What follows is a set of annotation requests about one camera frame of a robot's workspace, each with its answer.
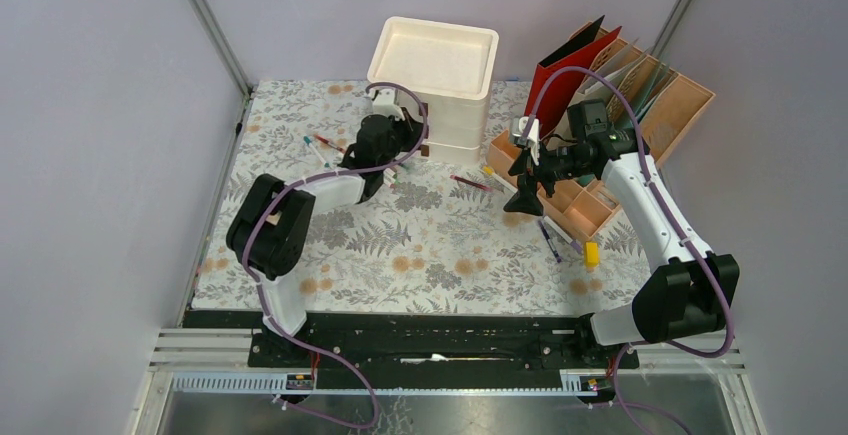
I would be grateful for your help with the dark red pen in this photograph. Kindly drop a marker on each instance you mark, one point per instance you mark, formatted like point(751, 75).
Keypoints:
point(471, 183)

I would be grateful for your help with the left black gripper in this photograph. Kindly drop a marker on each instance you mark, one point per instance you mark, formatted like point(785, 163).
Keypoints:
point(412, 130)

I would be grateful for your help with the floral table mat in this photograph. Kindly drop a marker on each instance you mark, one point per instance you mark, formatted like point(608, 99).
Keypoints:
point(426, 244)

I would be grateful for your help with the yellow eraser block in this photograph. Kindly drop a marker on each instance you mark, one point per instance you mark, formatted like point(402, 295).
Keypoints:
point(591, 254)

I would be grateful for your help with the white three-drawer organizer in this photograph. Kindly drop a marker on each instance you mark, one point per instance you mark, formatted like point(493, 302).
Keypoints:
point(450, 68)

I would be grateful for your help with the teal capped white marker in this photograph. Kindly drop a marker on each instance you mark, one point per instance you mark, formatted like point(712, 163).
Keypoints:
point(311, 146)

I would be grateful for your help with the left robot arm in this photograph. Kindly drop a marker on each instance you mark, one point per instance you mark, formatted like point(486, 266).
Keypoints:
point(270, 228)

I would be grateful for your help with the orange plastic file rack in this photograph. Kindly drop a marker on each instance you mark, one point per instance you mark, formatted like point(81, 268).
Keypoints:
point(672, 109)

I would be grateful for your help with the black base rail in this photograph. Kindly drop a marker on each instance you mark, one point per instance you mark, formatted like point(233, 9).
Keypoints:
point(421, 351)

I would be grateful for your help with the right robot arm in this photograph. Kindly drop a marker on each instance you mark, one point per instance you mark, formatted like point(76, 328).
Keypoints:
point(690, 287)

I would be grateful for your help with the purple capped white marker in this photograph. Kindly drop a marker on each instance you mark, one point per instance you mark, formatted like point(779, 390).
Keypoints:
point(568, 239)

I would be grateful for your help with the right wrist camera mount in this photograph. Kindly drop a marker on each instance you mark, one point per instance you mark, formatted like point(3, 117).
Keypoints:
point(524, 134)

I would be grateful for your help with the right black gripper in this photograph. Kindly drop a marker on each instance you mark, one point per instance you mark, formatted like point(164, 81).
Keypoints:
point(525, 200)

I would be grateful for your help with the red folder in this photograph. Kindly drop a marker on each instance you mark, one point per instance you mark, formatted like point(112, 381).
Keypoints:
point(549, 96)

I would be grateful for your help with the yellow capped white marker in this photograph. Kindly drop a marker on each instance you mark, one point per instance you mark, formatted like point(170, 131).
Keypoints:
point(490, 172)

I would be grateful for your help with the dark blue pen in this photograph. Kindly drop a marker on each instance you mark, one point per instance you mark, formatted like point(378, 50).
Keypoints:
point(549, 241)

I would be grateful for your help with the teal folder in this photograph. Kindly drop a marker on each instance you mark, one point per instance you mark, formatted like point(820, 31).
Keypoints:
point(657, 75)

